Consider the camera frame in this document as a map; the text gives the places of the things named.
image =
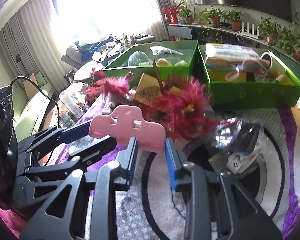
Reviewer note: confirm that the grey sofa with clothes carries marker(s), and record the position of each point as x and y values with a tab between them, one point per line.
75	52

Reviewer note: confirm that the tall glass jar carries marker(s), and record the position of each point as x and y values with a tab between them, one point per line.
70	103

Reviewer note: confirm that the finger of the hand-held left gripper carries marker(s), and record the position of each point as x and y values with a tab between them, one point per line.
95	145
75	132

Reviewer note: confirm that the grey curtain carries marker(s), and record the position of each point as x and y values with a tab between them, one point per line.
161	10

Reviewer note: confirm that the pink plastic clip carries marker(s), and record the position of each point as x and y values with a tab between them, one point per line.
125	122

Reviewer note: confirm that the red flower vase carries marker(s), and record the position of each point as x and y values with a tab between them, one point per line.
171	12

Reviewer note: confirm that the clear pack of coloured pens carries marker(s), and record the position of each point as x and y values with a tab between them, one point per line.
227	51

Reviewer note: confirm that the small drinking glass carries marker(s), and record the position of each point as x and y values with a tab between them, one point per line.
65	120

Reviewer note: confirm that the yellow triangular box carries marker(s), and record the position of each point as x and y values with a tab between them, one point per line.
147	82

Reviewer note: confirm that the pink printed cloth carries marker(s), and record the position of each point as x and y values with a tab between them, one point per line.
7	217

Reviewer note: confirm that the potted green plant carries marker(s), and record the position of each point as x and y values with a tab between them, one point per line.
270	32
215	17
236	21
186	13
297	47

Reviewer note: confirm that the white printed small box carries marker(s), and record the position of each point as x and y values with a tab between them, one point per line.
242	163

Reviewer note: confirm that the green armchair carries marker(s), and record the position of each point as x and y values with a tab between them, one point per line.
32	102

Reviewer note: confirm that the clear bag of dark items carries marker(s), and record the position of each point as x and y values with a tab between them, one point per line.
165	50

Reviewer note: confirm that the purple grey blanket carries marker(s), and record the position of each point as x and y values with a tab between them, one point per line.
160	205

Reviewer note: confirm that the beige pleated curtain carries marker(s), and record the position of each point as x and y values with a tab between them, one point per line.
30	37

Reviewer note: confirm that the small plant in glass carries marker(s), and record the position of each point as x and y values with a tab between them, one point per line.
125	40

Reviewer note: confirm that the clear plastic bag with items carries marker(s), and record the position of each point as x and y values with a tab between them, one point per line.
240	135

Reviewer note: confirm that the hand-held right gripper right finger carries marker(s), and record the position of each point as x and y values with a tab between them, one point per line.
171	165

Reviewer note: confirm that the beige ribbon bundle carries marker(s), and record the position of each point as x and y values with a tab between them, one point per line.
247	67

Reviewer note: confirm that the green cardboard box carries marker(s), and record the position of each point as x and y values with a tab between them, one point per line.
240	95
115	71

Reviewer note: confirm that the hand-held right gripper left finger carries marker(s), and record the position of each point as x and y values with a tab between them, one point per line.
132	160

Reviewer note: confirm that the round coffee table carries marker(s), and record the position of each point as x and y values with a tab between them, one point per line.
87	73

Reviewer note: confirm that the dark television cabinet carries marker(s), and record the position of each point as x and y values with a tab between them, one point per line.
182	32

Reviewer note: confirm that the white picket fence ornament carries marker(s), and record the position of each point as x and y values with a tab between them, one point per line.
250	28

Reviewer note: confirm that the red feather toy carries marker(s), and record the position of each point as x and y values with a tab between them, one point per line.
187	107
112	86

